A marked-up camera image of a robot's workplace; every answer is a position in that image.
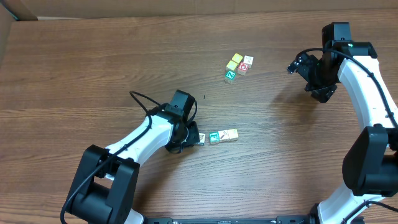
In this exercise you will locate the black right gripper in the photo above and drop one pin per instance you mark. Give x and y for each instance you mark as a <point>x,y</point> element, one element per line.
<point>322,92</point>

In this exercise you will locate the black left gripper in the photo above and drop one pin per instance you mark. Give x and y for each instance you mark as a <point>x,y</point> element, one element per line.
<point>193,135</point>

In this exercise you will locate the white blue-edged picture block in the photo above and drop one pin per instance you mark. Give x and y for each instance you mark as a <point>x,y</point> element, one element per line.
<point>202,139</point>

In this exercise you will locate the green letter F block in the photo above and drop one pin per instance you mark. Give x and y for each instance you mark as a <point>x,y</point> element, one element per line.
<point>214,137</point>

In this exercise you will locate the yellow letter G block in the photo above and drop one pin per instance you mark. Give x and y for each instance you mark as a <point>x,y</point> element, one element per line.
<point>233,134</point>

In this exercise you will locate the white line-drawing block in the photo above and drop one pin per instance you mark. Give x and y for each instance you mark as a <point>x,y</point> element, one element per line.
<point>248,60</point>

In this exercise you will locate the green letter Z block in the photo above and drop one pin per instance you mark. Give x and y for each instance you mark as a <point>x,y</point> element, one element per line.
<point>230,76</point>

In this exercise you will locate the red picture block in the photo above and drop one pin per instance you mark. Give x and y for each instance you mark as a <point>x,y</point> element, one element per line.
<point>242,68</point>

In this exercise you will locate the yellow block lower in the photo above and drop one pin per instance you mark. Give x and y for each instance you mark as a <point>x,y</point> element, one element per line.
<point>231,66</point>

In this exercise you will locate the yellow block upper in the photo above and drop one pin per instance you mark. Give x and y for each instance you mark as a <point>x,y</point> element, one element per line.
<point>237,58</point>

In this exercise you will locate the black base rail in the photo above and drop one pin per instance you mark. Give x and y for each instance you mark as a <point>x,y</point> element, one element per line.
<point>288,219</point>

